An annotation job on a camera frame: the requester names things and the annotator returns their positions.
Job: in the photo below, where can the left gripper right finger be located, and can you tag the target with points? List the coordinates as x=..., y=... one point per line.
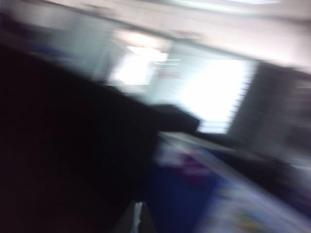
x=147, y=221

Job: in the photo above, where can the black ASUS monitor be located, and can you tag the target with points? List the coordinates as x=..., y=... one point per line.
x=60, y=145

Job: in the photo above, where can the purple white poster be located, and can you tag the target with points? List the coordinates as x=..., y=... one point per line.
x=192, y=165

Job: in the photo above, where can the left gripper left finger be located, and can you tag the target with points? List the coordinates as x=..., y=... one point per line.
x=127, y=221

